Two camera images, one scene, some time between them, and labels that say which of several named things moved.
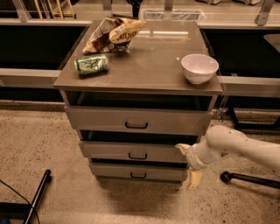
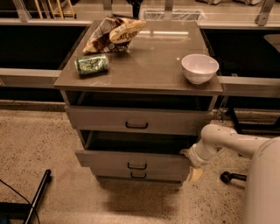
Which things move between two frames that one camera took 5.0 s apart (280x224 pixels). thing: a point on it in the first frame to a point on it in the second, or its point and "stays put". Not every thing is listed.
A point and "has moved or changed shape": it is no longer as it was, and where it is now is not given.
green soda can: [89, 65] stays put
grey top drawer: [141, 118] stays put
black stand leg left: [38, 196] stays put
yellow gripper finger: [184, 147] to [185, 151]
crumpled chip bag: [112, 34] stays put
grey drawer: [135, 150] has moved or changed shape
